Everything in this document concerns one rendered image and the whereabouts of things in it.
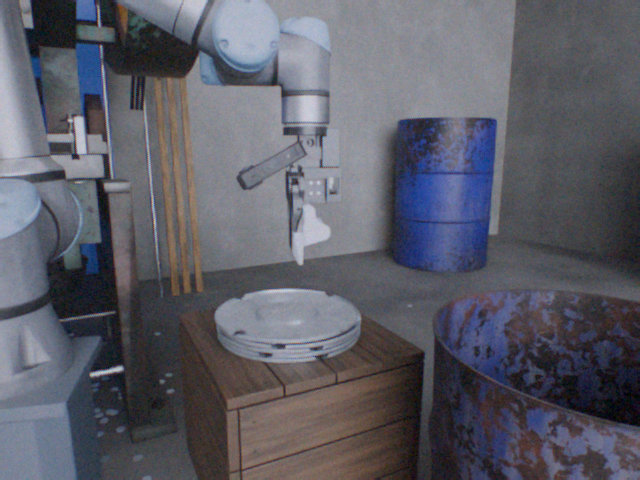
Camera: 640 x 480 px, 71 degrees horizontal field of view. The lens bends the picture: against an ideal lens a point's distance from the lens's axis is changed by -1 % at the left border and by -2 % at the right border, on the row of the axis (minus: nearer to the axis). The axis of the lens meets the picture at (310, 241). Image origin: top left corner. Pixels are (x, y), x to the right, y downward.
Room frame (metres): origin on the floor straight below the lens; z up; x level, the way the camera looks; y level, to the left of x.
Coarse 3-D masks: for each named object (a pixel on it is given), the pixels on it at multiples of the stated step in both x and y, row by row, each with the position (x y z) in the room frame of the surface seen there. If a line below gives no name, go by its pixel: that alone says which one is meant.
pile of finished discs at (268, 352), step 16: (224, 336) 0.79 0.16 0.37; (336, 336) 0.79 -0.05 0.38; (352, 336) 0.81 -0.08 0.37; (240, 352) 0.77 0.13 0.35; (256, 352) 0.74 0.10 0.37; (272, 352) 0.74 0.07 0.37; (288, 352) 0.73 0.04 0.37; (304, 352) 0.74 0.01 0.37; (320, 352) 0.75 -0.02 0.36; (336, 352) 0.76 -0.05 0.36
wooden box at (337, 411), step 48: (192, 336) 0.85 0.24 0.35; (384, 336) 0.85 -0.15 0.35; (192, 384) 0.86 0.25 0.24; (240, 384) 0.66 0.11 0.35; (288, 384) 0.66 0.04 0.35; (336, 384) 0.70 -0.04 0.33; (384, 384) 0.74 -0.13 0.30; (192, 432) 0.89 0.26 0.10; (240, 432) 0.63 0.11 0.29; (288, 432) 0.66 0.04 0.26; (336, 432) 0.70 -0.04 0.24; (384, 432) 0.74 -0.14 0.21
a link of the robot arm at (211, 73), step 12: (204, 60) 0.66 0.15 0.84; (276, 60) 0.68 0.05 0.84; (204, 72) 0.67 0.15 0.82; (216, 72) 0.67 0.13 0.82; (264, 72) 0.68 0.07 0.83; (276, 72) 0.69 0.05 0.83; (216, 84) 0.69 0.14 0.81; (228, 84) 0.70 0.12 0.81; (240, 84) 0.69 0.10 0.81; (252, 84) 0.70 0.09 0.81; (264, 84) 0.70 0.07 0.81
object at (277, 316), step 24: (216, 312) 0.87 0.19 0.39; (240, 312) 0.89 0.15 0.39; (264, 312) 0.87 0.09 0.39; (288, 312) 0.87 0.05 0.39; (312, 312) 0.87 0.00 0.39; (336, 312) 0.89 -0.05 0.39; (240, 336) 0.76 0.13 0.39; (264, 336) 0.77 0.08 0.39; (288, 336) 0.77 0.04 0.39; (312, 336) 0.77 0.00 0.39
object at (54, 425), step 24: (96, 336) 0.62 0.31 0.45; (48, 384) 0.48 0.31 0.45; (72, 384) 0.48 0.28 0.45; (0, 408) 0.43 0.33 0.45; (24, 408) 0.43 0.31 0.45; (48, 408) 0.44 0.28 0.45; (72, 408) 0.49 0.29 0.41; (0, 432) 0.44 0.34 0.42; (24, 432) 0.44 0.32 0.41; (48, 432) 0.46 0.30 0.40; (72, 432) 0.48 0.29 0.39; (96, 432) 0.58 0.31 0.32; (0, 456) 0.44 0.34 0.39; (24, 456) 0.44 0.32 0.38; (48, 456) 0.45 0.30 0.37; (72, 456) 0.48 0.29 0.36; (96, 456) 0.56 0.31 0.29
